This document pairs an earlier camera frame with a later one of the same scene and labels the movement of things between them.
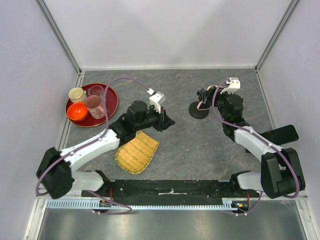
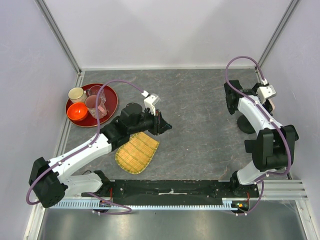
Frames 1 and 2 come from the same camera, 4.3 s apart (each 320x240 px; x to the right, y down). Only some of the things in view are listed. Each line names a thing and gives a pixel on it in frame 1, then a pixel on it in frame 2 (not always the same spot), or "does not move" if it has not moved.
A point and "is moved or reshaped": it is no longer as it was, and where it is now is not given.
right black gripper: [217, 95] -> [255, 88]
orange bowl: [78, 111] does not move
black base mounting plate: [167, 190] does not move
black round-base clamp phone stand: [200, 109] is moved or reshaped
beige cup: [77, 94] does not move
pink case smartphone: [207, 101] -> [272, 104]
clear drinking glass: [98, 90] does not move
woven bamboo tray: [134, 157] does not move
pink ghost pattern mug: [93, 103] does not move
